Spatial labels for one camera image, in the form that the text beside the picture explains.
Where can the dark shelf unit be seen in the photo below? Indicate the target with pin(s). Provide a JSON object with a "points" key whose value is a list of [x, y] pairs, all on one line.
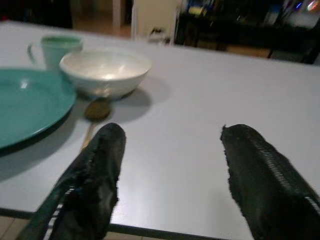
{"points": [[247, 25]]}

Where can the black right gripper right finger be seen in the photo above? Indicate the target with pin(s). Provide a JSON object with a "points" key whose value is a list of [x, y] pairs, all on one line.
{"points": [[262, 180]]}

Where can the white door frame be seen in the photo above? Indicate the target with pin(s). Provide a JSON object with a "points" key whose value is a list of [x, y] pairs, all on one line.
{"points": [[150, 17]]}

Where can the white ceramic bowl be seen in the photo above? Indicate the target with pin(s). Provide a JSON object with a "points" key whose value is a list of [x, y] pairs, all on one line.
{"points": [[106, 72]]}

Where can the teal round plate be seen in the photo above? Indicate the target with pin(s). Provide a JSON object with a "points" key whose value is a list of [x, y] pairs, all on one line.
{"points": [[27, 105]]}

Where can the wooden spoon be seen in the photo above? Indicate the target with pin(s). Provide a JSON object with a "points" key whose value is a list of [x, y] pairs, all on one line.
{"points": [[96, 112]]}

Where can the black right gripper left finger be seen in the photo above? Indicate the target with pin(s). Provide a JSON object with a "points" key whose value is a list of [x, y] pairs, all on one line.
{"points": [[92, 185]]}

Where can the pale green mug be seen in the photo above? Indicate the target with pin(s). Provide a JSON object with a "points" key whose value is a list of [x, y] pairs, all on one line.
{"points": [[58, 51]]}

